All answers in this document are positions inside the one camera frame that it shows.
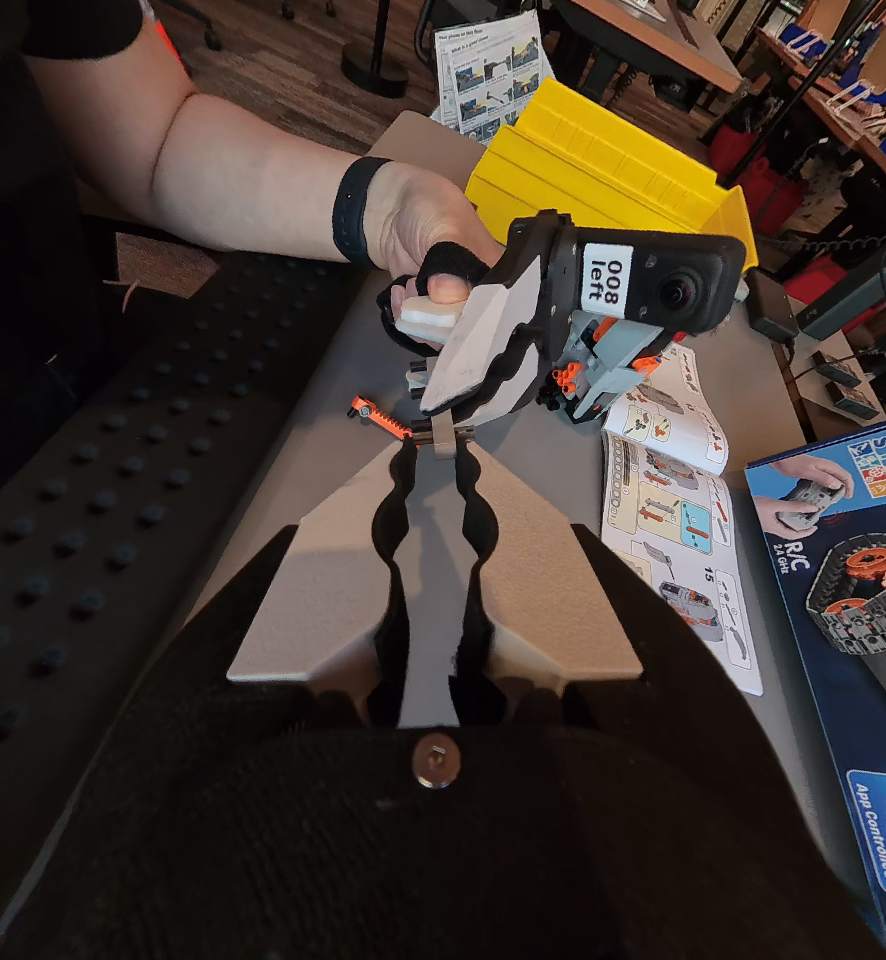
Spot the black perforated panel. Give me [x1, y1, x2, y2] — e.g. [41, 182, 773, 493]
[0, 251, 372, 826]

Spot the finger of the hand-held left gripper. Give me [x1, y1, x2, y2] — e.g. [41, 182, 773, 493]
[420, 257, 543, 415]
[454, 330, 543, 427]

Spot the orange toothed rack piece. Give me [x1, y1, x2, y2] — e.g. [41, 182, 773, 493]
[348, 395, 415, 441]

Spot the yellow plastic bin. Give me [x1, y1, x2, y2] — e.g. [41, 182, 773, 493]
[464, 77, 760, 275]

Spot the person's left hand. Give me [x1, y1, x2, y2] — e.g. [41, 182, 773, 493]
[377, 161, 505, 318]

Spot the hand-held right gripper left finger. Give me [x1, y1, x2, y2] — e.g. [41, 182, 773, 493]
[227, 438, 421, 706]

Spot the grey desk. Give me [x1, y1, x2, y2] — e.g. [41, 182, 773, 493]
[184, 111, 875, 901]

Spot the small black charger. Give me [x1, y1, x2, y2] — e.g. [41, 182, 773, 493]
[833, 382, 886, 421]

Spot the black power adapter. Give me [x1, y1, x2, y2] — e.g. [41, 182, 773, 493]
[743, 268, 800, 342]

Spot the blue robot kit box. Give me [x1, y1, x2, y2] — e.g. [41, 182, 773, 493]
[744, 412, 886, 960]

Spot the grey orange brick robot model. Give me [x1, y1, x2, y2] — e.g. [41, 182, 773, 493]
[539, 309, 665, 426]

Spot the red bag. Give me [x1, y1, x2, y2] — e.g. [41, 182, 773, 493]
[709, 123, 807, 234]

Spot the dark teal device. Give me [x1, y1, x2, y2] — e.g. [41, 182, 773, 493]
[795, 225, 886, 342]

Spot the black stand base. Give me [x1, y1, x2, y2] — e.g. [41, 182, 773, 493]
[341, 37, 410, 99]

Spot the printed paper sheet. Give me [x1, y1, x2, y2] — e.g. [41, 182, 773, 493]
[433, 9, 556, 147]

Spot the black wristband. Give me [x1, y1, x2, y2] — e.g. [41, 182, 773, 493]
[332, 156, 395, 269]

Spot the open instruction booklet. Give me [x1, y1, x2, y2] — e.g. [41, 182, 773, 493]
[600, 343, 765, 697]

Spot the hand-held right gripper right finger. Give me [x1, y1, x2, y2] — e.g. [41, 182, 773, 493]
[452, 441, 645, 706]

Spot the wooden table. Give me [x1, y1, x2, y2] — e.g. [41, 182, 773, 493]
[548, 0, 744, 95]
[758, 30, 886, 204]

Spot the person's left forearm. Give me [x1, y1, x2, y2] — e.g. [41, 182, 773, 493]
[26, 36, 357, 264]

